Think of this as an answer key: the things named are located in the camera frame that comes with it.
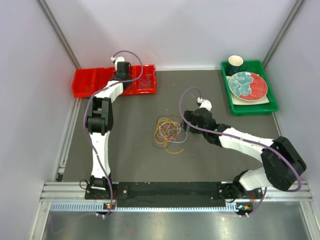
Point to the blue and red plate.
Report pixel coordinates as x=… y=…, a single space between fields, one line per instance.
x=247 y=86

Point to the grey cable duct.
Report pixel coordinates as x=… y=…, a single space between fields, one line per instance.
x=61 y=206

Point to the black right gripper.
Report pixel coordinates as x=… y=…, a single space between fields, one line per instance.
x=189 y=117

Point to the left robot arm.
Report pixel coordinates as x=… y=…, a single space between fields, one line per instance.
x=99 y=123

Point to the dark green mug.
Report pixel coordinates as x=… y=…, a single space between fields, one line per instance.
x=235 y=64

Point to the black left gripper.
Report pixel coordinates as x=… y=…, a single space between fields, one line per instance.
x=128 y=76

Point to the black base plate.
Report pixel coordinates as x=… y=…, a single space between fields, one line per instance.
x=129 y=190

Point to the red compartment bin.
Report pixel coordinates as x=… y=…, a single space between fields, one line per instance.
x=86 y=81

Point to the white square plate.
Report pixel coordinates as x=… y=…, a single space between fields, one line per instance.
x=265 y=101

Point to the aluminium frame rail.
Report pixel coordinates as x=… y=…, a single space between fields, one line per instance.
x=72 y=192

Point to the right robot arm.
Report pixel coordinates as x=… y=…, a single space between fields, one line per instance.
x=282 y=166

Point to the green plastic tray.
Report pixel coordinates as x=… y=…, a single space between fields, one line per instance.
x=249 y=92

